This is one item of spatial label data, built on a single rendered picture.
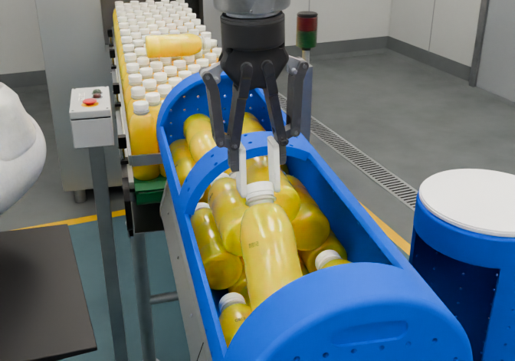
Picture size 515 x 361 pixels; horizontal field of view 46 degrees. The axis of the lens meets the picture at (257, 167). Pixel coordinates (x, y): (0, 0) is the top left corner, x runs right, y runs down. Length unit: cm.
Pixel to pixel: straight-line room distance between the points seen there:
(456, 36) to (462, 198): 464
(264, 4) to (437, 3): 543
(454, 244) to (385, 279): 56
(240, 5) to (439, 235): 71
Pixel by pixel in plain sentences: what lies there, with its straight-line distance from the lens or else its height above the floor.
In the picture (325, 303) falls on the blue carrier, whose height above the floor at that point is 123.
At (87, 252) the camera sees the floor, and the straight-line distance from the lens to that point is 308.
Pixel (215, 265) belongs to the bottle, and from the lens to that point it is 97.
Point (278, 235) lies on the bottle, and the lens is 76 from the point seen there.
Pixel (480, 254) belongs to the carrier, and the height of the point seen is 99.
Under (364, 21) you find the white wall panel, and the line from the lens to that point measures 656.
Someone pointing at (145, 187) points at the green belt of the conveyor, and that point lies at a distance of 162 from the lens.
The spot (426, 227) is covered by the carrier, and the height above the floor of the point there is 99.
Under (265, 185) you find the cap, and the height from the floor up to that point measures 126.
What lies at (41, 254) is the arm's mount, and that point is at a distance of 116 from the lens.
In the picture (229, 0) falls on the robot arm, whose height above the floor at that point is 150.
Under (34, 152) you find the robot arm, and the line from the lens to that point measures 112.
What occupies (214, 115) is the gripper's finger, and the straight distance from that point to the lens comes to 74.
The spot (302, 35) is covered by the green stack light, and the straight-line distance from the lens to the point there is 188.
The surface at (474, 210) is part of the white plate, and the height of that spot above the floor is 104.
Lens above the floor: 161
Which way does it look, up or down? 25 degrees down
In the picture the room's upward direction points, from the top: straight up
